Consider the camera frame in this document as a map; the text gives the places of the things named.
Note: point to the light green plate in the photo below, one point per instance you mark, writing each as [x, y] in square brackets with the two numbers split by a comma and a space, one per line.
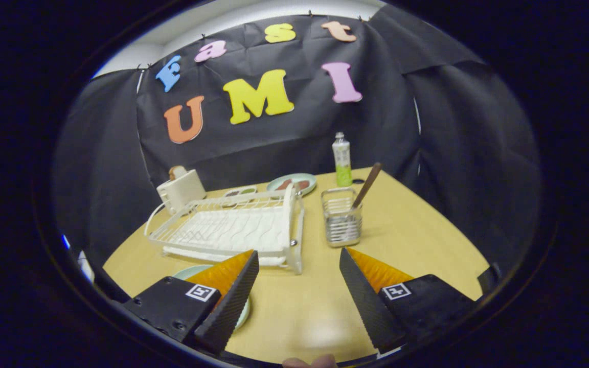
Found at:
[188, 272]

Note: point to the green label bottle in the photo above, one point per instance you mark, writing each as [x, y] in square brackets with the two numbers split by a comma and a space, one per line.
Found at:
[342, 161]

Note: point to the bread slice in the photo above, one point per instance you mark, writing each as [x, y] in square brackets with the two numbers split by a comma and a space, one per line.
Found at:
[176, 172]

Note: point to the white dish rack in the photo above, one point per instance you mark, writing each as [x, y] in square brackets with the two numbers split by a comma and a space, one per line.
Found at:
[223, 230]

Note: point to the white toaster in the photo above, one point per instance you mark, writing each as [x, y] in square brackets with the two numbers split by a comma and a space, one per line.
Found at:
[184, 191]

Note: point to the green plate with food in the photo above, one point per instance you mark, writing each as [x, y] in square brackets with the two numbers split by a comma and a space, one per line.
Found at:
[309, 179]

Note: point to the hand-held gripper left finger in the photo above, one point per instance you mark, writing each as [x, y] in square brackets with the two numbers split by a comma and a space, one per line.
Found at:
[228, 306]

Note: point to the brown food pieces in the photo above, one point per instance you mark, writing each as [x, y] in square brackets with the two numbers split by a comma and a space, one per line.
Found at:
[294, 184]

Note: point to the black backdrop cloth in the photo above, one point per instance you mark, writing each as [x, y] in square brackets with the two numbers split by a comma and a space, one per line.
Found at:
[402, 128]

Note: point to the small white dish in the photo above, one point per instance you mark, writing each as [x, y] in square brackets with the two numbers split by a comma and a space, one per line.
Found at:
[241, 191]

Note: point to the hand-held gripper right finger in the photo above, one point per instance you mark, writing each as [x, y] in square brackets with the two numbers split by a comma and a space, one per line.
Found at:
[366, 301]

